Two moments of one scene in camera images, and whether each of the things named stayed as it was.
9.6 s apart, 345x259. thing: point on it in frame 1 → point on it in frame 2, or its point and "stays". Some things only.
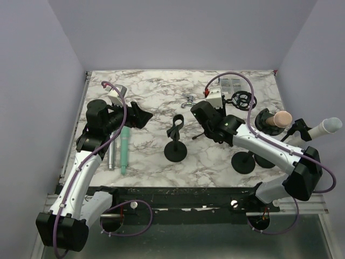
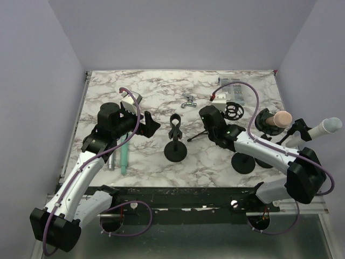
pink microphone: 281,119 stays
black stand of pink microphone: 243,162 stays
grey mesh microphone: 111,152 stays
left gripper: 136,117 → 150,127
